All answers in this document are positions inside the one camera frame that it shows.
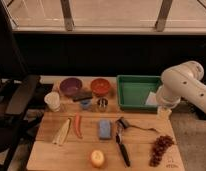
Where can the green plastic tray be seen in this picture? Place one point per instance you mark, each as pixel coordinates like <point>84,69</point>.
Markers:
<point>133,91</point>

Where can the bunch of red grapes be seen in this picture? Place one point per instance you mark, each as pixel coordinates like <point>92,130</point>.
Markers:
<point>159,148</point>

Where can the black office chair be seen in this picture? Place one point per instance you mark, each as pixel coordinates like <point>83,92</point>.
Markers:
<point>13,125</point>

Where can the purple bowl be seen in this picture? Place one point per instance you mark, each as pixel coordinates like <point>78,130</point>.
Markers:
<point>70,86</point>

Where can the blue sponge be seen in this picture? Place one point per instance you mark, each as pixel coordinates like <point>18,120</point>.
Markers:
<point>104,130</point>

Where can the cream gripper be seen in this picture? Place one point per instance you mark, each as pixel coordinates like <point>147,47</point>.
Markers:
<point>163,112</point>

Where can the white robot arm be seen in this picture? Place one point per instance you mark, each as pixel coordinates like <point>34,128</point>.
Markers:
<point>183,81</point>

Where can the orange carrot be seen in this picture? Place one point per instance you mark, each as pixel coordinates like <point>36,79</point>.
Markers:
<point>77,130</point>

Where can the red bowl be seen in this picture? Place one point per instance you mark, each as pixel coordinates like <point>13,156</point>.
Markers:
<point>100,86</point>

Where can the white cloth in tray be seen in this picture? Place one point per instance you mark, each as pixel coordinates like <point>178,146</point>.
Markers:
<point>151,99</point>

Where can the yellow apple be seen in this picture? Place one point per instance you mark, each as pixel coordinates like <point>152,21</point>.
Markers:
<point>97,158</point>

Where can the white plastic cup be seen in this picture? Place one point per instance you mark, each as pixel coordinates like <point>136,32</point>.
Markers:
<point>52,99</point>

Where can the black rectangular block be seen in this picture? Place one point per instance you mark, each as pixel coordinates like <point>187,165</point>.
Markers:
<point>82,96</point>

